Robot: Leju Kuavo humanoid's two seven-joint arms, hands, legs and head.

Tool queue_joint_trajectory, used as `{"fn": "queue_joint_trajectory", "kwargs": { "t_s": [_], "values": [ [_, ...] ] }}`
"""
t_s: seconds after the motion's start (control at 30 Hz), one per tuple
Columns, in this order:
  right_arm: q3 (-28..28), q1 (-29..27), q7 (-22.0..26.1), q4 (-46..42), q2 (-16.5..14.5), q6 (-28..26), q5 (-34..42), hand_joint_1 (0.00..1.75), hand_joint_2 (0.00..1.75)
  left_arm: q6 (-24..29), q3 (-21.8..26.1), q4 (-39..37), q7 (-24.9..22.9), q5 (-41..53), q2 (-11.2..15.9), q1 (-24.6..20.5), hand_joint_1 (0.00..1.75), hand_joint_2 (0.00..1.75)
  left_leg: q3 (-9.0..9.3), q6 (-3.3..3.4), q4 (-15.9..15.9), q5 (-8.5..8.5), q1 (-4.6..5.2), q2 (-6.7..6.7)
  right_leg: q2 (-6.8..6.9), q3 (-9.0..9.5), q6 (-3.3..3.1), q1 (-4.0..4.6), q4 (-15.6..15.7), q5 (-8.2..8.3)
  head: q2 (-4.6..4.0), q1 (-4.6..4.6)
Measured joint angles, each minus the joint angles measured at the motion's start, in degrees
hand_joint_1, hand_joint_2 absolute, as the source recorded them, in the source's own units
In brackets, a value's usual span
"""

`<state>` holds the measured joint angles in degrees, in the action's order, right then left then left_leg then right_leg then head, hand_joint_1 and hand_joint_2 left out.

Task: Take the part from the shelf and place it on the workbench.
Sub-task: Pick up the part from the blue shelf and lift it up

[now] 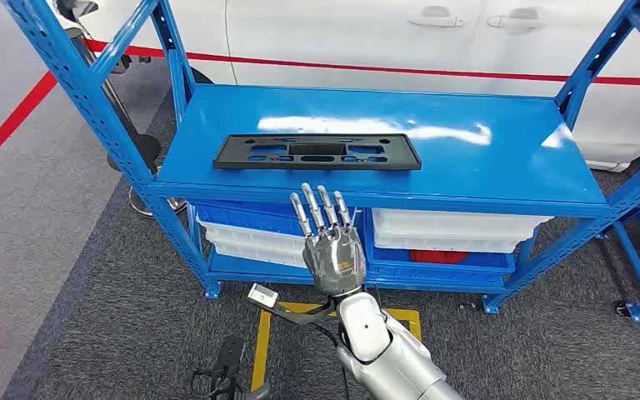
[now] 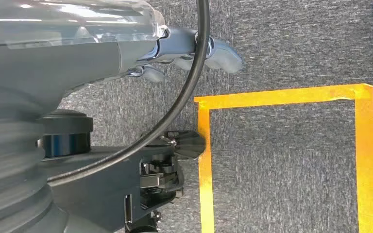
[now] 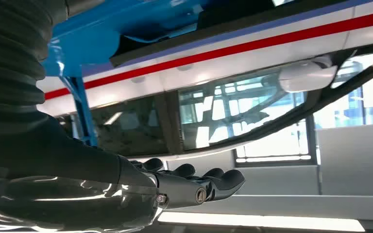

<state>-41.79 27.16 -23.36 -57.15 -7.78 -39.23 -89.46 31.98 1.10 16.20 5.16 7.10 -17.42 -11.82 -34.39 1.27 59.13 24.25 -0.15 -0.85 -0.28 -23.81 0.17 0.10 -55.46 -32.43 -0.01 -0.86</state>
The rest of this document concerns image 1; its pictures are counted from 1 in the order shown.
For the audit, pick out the chrome stanchion post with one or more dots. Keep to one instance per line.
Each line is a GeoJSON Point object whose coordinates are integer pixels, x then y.
{"type": "Point", "coordinates": [81, 47]}

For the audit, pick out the black right camera bracket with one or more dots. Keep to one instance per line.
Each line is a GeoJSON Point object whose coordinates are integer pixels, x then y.
{"type": "Point", "coordinates": [298, 314]}

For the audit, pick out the blue metal shelf rack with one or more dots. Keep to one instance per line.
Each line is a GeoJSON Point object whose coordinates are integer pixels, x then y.
{"type": "Point", "coordinates": [463, 165]}

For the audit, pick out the white car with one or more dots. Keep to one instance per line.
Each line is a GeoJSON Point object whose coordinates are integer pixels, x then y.
{"type": "Point", "coordinates": [325, 33]}

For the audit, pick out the short red barrier belt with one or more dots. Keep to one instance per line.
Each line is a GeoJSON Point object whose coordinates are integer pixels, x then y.
{"type": "Point", "coordinates": [11, 124]}

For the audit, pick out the black camera bracket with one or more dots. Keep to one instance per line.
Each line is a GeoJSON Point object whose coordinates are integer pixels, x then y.
{"type": "Point", "coordinates": [229, 359]}
{"type": "Point", "coordinates": [298, 314]}

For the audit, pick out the red object in crate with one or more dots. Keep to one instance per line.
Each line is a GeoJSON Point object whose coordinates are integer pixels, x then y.
{"type": "Point", "coordinates": [438, 256]}

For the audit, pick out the black left camera bracket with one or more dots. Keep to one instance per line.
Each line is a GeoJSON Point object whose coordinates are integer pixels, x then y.
{"type": "Point", "coordinates": [229, 359]}

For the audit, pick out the long red barrier belt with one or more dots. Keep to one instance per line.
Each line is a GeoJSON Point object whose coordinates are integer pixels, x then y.
{"type": "Point", "coordinates": [408, 69]}

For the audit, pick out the black plastic plate frame part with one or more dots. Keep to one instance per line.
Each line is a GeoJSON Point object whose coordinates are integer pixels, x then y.
{"type": "Point", "coordinates": [231, 154]}

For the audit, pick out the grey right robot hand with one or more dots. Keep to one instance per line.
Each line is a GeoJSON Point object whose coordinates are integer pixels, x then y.
{"type": "Point", "coordinates": [334, 259]}

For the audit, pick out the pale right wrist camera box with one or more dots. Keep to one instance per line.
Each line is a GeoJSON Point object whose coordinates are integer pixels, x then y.
{"type": "Point", "coordinates": [262, 295]}

